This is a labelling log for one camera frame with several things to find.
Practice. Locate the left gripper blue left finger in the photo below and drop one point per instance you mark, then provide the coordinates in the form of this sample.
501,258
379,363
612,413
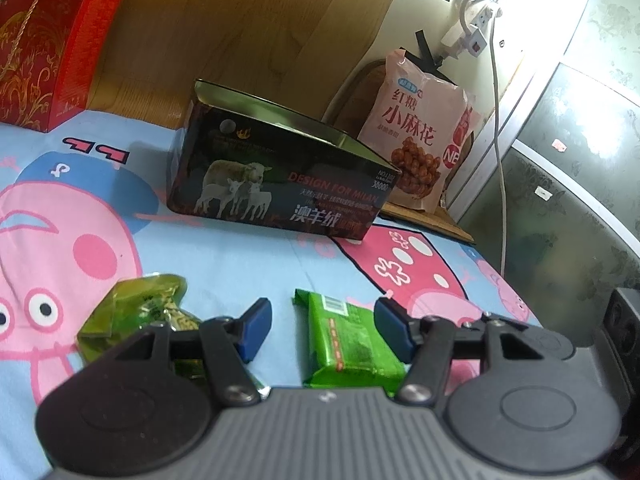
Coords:
229,344

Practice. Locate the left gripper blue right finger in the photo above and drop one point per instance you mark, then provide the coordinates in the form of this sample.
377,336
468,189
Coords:
425,345

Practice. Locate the bright green snack pack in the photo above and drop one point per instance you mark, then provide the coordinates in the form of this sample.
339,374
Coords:
345,349

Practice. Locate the green gold foil packet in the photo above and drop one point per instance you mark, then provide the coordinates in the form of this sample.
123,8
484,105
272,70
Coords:
133,305

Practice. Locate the black sheep-print box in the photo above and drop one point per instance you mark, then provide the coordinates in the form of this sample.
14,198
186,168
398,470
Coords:
244,159

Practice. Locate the large pink snack bag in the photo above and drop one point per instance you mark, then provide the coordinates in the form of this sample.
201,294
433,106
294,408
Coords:
419,123

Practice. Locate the white power strip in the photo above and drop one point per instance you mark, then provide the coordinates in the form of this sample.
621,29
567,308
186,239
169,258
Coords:
472,37

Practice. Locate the red gift box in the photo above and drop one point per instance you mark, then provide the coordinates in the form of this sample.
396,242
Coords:
49,53

